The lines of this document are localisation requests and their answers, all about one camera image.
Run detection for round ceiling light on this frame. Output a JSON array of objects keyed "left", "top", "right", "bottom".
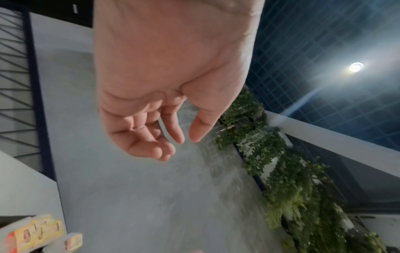
[{"left": 348, "top": 61, "right": 365, "bottom": 73}]

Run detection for glass building facade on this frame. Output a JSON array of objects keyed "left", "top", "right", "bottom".
[{"left": 246, "top": 0, "right": 400, "bottom": 151}]

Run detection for white beam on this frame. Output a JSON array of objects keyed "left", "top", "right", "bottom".
[{"left": 263, "top": 110, "right": 400, "bottom": 178}]

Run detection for brown plastic tray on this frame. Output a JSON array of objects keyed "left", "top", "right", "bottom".
[{"left": 0, "top": 215, "right": 68, "bottom": 253}]

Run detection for purple metal mesh railing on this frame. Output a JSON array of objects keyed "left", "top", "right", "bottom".
[{"left": 0, "top": 5, "right": 57, "bottom": 183}]

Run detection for person's left hand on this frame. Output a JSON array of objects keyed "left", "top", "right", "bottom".
[{"left": 93, "top": 0, "right": 267, "bottom": 163}]

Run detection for dark cabinet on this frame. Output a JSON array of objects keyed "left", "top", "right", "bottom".
[{"left": 27, "top": 0, "right": 95, "bottom": 28}]

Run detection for green plants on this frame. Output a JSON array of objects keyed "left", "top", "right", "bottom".
[{"left": 213, "top": 86, "right": 388, "bottom": 253}]

